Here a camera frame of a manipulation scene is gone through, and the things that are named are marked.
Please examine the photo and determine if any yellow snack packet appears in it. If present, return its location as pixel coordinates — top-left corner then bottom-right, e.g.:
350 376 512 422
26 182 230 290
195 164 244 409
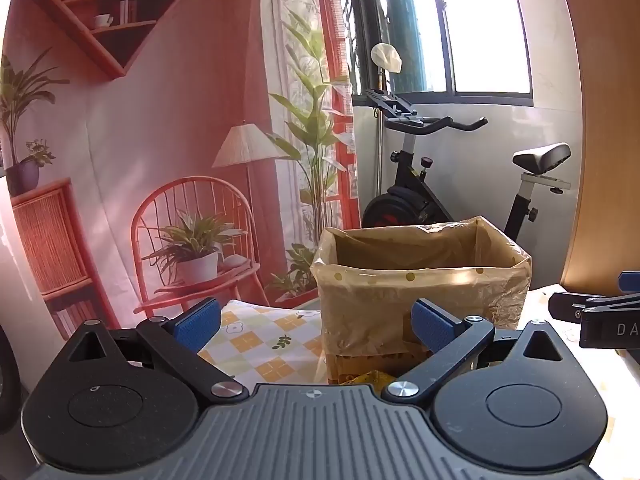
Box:
345 369 401 386

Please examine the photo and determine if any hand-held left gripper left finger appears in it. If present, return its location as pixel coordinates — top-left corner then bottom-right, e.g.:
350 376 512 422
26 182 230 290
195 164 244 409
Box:
67 297 251 404

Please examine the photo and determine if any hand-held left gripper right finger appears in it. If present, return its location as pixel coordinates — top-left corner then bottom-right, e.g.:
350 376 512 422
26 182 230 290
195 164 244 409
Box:
381 297 562 404

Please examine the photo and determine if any dark round object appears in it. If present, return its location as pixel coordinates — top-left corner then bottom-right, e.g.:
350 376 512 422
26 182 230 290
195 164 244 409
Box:
0 324 24 435

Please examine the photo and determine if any window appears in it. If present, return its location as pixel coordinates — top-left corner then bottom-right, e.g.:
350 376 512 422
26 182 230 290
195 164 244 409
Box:
345 0 533 97

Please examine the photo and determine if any pole with white cloth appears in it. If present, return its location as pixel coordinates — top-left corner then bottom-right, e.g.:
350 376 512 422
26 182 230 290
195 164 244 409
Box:
371 43 403 196

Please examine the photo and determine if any printed room backdrop cloth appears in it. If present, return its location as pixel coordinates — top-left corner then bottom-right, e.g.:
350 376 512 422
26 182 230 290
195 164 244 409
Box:
0 0 362 342

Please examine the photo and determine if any checkered floral tablecloth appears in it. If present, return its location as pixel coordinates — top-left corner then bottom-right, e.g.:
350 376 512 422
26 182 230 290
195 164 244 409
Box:
197 284 640 466

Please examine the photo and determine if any wooden panel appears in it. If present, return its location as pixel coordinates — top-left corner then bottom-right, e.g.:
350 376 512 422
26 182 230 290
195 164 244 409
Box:
554 0 640 293

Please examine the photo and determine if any black exercise bike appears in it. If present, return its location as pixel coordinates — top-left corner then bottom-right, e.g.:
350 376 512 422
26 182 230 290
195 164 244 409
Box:
361 89 572 247

